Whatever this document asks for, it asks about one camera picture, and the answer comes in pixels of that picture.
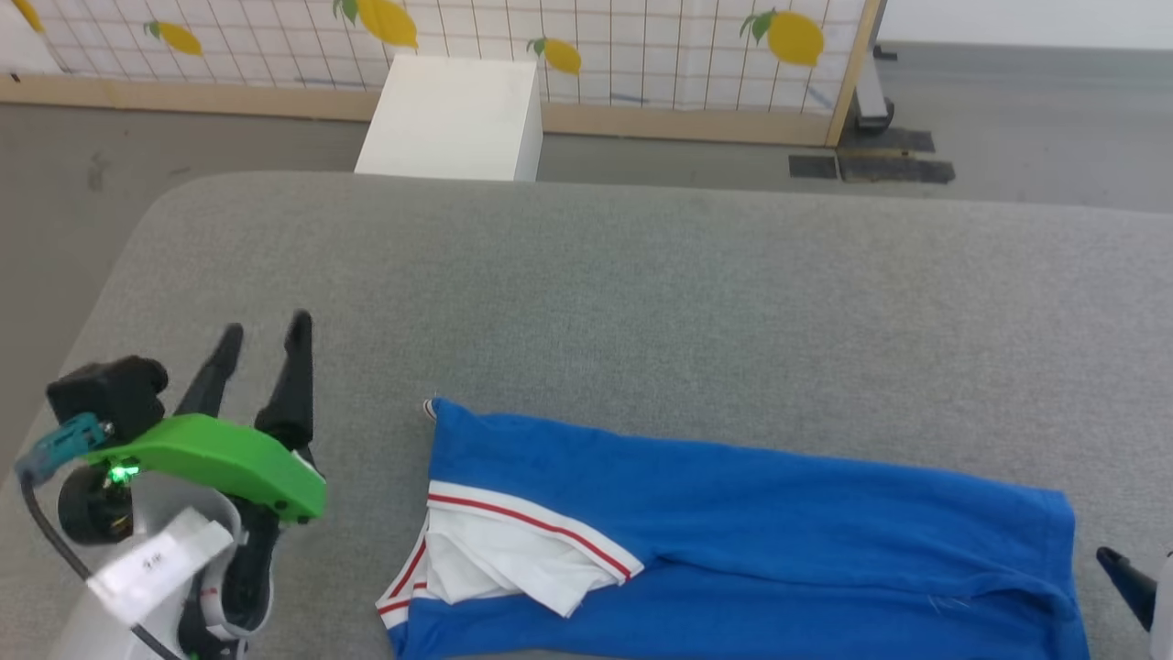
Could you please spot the lemon print grid partition panel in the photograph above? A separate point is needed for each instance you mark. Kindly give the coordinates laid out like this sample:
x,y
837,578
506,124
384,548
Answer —
x,y
641,55

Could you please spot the large black floor tape patch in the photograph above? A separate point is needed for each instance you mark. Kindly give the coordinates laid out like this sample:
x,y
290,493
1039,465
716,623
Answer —
x,y
893,165

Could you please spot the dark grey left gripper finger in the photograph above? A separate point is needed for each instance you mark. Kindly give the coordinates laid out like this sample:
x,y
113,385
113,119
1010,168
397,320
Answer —
x,y
213,376
291,385

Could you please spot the small black floor tape patch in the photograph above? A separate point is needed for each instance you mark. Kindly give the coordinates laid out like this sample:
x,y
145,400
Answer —
x,y
814,167

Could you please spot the white label tag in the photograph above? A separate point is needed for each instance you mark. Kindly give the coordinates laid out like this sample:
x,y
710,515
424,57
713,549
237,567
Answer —
x,y
160,559

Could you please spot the grey metal partition stand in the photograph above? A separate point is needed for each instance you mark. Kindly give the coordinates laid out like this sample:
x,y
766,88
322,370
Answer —
x,y
871,96

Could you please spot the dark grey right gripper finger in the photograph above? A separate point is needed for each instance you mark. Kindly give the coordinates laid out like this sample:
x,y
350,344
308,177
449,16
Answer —
x,y
1132,582

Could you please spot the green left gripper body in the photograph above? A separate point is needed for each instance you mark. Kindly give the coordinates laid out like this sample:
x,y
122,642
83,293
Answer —
x,y
211,454

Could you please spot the blue shirt with white sleeves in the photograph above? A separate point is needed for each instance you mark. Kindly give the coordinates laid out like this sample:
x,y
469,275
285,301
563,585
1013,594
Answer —
x,y
779,532

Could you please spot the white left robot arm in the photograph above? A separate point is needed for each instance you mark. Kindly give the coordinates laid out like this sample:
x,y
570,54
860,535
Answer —
x,y
119,632

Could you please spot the white box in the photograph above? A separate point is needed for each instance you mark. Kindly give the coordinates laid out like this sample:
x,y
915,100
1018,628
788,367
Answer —
x,y
449,119

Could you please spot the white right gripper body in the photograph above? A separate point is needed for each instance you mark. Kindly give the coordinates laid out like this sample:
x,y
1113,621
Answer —
x,y
1164,605

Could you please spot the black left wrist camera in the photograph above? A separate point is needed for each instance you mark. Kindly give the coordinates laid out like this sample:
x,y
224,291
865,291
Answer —
x,y
110,394

